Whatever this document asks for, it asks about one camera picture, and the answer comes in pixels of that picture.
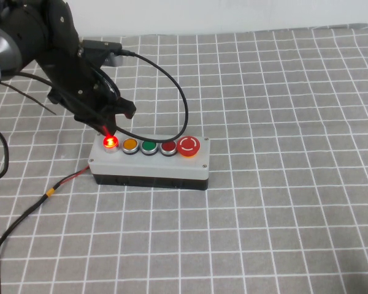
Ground red illuminated dome button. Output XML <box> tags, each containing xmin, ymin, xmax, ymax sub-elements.
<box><xmin>102</xmin><ymin>135</ymin><xmax>120</xmax><ymax>153</ymax></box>

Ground grey white checkered tablecloth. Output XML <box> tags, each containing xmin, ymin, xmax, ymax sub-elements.
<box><xmin>0</xmin><ymin>23</ymin><xmax>368</xmax><ymax>294</ymax></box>

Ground black red power cable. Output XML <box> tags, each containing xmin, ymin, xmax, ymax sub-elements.
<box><xmin>0</xmin><ymin>164</ymin><xmax>92</xmax><ymax>268</ymax></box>

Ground red mushroom emergency stop button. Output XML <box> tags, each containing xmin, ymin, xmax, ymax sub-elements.
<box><xmin>176</xmin><ymin>135</ymin><xmax>201</xmax><ymax>158</ymax></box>

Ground yellow flat push button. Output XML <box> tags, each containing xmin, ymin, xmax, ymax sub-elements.
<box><xmin>122</xmin><ymin>137</ymin><xmax>140</xmax><ymax>156</ymax></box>

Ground grey black button control box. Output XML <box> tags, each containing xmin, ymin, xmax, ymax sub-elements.
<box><xmin>88</xmin><ymin>133</ymin><xmax>211</xmax><ymax>192</ymax></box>

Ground dark red flat push button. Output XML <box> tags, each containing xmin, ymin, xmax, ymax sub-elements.
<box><xmin>159</xmin><ymin>141</ymin><xmax>178</xmax><ymax>157</ymax></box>

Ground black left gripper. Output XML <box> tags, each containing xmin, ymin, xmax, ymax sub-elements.
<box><xmin>42</xmin><ymin>0</ymin><xmax>137</xmax><ymax>136</ymax></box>

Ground thin dark arm wire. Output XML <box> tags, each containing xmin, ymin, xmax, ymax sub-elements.
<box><xmin>0</xmin><ymin>72</ymin><xmax>58</xmax><ymax>116</ymax></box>

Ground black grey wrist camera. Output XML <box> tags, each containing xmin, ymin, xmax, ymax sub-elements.
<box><xmin>79</xmin><ymin>39</ymin><xmax>124</xmax><ymax>67</ymax></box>

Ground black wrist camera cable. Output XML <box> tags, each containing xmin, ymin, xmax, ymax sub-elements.
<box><xmin>112</xmin><ymin>48</ymin><xmax>190</xmax><ymax>139</ymax></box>

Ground green flat push button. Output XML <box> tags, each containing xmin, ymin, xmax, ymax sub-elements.
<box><xmin>140</xmin><ymin>139</ymin><xmax>159</xmax><ymax>156</ymax></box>

